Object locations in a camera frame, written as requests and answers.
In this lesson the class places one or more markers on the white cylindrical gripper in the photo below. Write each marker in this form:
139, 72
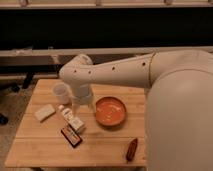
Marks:
82, 94

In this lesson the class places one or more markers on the white sponge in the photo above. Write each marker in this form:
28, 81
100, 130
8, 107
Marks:
44, 112

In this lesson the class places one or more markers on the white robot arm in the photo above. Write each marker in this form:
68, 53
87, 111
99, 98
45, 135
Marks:
179, 106

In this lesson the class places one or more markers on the orange ceramic bowl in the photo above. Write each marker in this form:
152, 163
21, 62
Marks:
110, 111

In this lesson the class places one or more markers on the translucent plastic cup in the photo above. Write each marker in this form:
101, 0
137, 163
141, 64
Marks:
60, 91

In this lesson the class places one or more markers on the dark red snack box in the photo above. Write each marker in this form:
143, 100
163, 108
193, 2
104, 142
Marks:
71, 136

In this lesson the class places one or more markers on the wooden table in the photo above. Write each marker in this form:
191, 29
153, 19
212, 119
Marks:
41, 144

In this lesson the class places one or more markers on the black chair base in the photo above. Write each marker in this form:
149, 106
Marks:
15, 86

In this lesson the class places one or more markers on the red-brown chili pepper toy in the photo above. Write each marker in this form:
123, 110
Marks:
132, 150

